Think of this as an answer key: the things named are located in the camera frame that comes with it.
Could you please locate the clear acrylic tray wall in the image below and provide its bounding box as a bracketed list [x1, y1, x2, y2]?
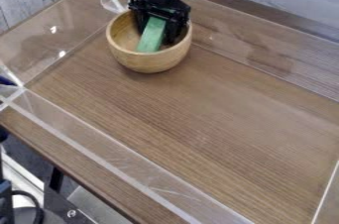
[0, 0, 339, 224]

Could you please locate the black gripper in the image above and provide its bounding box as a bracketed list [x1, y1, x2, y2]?
[128, 0, 191, 45]

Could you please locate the green rectangular block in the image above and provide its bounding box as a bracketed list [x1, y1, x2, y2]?
[136, 8, 175, 53]

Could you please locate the brown wooden bowl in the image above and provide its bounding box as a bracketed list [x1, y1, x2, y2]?
[105, 11, 193, 73]

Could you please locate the black table leg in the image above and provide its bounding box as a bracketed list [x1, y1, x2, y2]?
[49, 168, 64, 192]

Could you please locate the black cable loop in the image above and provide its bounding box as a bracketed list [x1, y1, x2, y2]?
[8, 189, 45, 224]

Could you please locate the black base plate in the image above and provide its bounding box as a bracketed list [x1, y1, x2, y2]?
[44, 187, 96, 224]

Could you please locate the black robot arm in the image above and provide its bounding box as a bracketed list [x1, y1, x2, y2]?
[128, 0, 191, 45]

